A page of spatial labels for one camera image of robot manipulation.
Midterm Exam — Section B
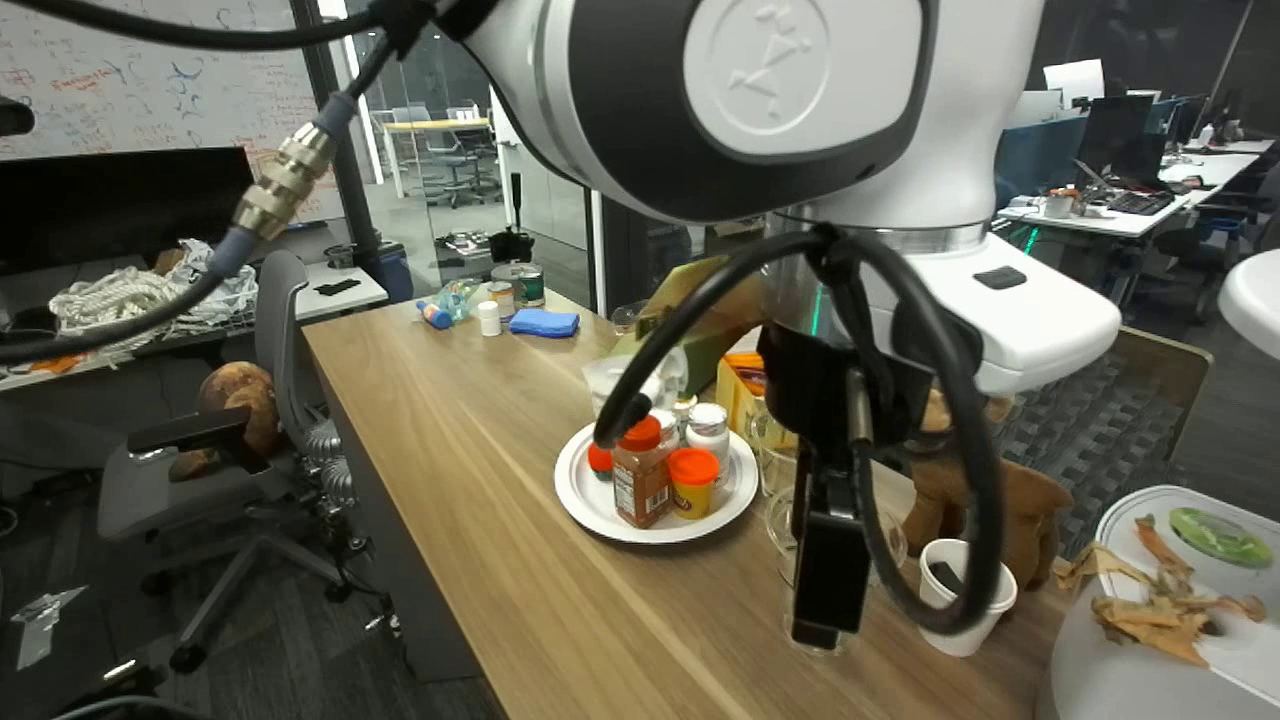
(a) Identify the spice jar orange lid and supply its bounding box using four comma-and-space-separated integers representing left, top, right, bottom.
612, 415, 677, 531

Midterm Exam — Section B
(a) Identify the white plastic bin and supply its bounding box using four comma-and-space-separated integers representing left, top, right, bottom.
1037, 479, 1280, 720

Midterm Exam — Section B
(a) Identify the grey foam floor mat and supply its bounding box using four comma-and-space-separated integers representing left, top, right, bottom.
993, 330, 1216, 534

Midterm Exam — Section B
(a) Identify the white backed monitor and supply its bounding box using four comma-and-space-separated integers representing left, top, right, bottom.
1040, 56, 1109, 108

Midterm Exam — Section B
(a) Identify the white bottle black text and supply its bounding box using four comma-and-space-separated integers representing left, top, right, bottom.
686, 399, 737, 473

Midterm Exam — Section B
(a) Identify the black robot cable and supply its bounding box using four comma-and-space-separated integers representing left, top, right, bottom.
587, 224, 1013, 639

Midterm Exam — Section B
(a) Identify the yellow cardboard box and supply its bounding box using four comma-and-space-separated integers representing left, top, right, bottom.
717, 346, 779, 446

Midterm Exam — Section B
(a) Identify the brown plush toy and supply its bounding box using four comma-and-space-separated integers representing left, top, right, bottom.
195, 356, 284, 464

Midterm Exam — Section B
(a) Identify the taped wrist camera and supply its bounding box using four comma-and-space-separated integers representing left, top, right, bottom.
636, 250, 779, 366

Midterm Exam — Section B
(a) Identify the white paper cup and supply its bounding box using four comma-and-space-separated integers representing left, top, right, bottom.
916, 534, 1026, 661

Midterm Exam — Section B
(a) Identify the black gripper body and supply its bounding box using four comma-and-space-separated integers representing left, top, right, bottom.
756, 314, 940, 456

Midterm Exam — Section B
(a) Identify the white office desk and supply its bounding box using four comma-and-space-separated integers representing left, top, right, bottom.
998, 135, 1280, 247

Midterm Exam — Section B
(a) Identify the black office chair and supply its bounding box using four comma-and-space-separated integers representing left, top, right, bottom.
93, 356, 393, 675

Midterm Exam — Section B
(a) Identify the blue cloth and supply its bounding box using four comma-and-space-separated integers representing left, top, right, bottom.
507, 303, 582, 343

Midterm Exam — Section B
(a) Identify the cable with metal connector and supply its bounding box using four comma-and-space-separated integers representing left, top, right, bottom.
0, 0, 451, 366

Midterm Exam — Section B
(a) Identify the white rope pile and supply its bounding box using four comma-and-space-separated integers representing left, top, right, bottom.
0, 234, 266, 391

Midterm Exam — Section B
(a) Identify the brown plush moose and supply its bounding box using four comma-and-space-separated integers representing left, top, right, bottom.
906, 397, 1076, 591

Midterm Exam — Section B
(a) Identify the white paper plate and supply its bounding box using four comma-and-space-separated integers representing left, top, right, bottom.
551, 420, 759, 551

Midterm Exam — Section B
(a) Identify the orange lid dough tub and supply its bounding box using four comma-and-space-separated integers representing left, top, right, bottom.
663, 446, 724, 525

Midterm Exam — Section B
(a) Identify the white round table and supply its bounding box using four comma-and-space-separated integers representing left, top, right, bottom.
1221, 250, 1280, 366

